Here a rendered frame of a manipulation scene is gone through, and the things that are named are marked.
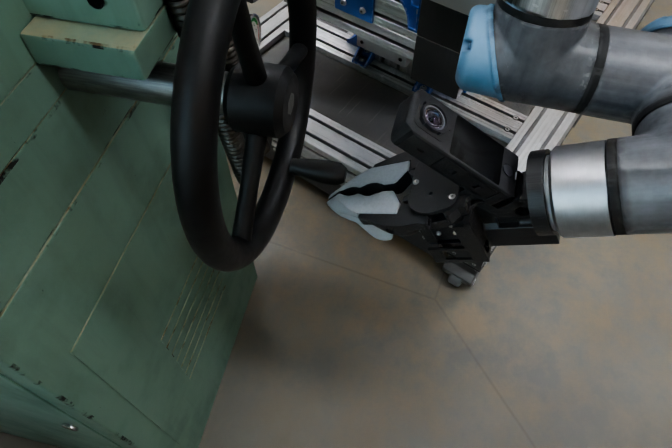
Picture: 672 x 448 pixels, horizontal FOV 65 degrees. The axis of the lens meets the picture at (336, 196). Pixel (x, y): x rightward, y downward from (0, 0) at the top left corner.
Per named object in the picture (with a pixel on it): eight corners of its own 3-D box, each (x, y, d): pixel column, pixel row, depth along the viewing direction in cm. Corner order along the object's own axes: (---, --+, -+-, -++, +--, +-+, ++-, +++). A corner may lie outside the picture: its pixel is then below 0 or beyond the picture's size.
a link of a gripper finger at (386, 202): (342, 251, 55) (424, 249, 50) (313, 219, 51) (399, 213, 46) (349, 227, 57) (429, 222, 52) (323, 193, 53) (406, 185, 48)
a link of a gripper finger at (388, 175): (349, 227, 57) (429, 222, 52) (323, 194, 53) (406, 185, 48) (356, 204, 58) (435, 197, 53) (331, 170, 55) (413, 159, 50)
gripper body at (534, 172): (428, 265, 51) (562, 264, 44) (393, 213, 45) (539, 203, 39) (441, 202, 55) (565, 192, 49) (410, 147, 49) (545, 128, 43)
